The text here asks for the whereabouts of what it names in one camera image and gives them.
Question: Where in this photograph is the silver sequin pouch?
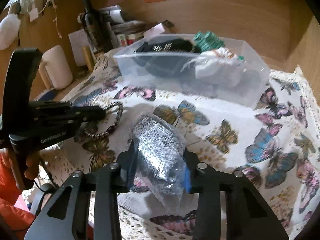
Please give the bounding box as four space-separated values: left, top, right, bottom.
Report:
131 113 186 213

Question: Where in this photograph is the braided dark bracelet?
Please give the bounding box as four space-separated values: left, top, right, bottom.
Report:
83 101 124 141

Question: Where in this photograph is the white drawstring cloth pouch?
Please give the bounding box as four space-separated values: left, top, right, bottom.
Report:
181 47 246 87

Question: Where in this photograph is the green knitted cloth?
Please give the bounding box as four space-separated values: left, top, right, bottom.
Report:
193 31 225 53

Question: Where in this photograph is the black beaded fabric pouch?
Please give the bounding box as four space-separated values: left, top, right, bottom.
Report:
133 38 200 77

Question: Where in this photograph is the person's left hand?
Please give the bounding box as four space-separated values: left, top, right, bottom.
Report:
0 148 41 181

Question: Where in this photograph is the cream ceramic mug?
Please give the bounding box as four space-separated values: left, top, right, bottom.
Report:
39 45 73 90

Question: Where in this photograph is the white handwritten note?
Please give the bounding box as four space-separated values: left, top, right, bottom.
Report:
68 29 89 67

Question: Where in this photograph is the butterfly print tablecloth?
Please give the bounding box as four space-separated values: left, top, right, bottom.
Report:
41 55 319 239

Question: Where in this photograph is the dark wine bottle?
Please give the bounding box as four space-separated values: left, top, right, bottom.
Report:
81 0 113 53

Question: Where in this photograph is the clear plastic storage box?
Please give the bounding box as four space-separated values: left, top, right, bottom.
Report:
113 34 270 108

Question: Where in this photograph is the white fluffy pompom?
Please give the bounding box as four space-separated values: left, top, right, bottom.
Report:
0 14 21 50

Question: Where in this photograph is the stack of papers and magazines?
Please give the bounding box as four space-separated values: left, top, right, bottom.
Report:
98 5 157 48

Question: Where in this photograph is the small white pink box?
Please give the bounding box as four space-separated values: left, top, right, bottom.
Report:
143 23 171 40

